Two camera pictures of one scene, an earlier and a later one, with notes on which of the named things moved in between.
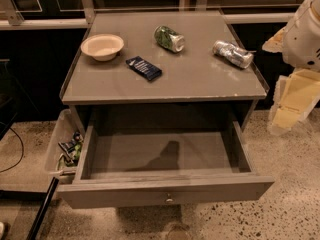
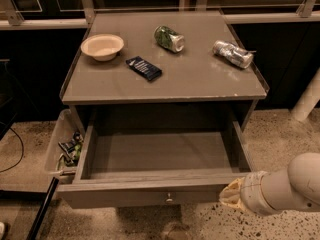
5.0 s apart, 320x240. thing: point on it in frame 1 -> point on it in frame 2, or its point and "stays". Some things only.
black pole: x=44 y=207 stays
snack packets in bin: x=72 y=149 stays
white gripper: x=302 y=41 -> x=250 y=192
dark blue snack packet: x=145 y=68 stays
